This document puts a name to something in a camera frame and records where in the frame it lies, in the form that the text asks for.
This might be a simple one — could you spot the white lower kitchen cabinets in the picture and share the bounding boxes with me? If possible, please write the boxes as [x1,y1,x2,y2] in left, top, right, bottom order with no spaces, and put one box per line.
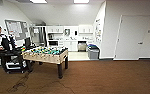
[47,39,79,52]

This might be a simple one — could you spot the stainless steel dishwasher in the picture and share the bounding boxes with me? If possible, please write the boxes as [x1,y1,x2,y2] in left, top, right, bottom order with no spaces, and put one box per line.
[77,41,88,52]

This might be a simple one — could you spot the black soap dispenser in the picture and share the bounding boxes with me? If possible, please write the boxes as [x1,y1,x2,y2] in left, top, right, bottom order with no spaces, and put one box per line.
[73,30,78,37]

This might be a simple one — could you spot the grey trash bin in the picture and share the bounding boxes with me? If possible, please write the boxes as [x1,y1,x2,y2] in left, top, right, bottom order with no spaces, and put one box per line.
[87,44,101,61]

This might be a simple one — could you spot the wide white upper cabinet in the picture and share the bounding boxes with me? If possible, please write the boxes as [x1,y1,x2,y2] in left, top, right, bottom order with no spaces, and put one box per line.
[78,24,94,34]

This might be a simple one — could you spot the built-in black microwave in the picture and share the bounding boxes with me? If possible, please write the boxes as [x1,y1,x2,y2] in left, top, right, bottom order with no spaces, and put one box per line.
[48,40,59,47]

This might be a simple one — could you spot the foosball table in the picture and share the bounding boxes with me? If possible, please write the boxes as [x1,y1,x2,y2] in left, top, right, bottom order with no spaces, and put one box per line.
[21,45,69,80]

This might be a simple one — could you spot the stainless steel fridge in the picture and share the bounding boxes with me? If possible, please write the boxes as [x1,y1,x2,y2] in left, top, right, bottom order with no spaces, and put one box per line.
[32,25,48,48]

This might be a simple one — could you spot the square ceiling light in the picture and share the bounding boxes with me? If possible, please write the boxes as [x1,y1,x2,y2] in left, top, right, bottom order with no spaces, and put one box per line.
[28,0,48,4]
[73,0,91,5]

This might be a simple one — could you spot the black monitor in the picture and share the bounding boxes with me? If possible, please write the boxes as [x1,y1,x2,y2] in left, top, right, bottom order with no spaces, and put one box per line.
[23,37,32,48]

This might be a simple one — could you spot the white door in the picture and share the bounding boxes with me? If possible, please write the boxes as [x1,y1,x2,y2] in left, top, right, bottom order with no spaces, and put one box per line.
[113,14,150,61]

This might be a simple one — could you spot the black wheeled cart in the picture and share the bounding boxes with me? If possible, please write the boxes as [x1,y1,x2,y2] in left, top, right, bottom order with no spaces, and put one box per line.
[0,46,29,74]

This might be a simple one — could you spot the colourful wall posters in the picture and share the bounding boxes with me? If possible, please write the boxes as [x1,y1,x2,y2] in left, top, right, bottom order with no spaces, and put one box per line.
[94,18,104,43]

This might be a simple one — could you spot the framed wall board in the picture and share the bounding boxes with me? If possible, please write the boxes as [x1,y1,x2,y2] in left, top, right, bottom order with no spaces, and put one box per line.
[4,19,32,42]

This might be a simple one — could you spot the black floor cables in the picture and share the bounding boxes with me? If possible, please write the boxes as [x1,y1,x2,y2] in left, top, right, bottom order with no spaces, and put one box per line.
[6,71,34,94]

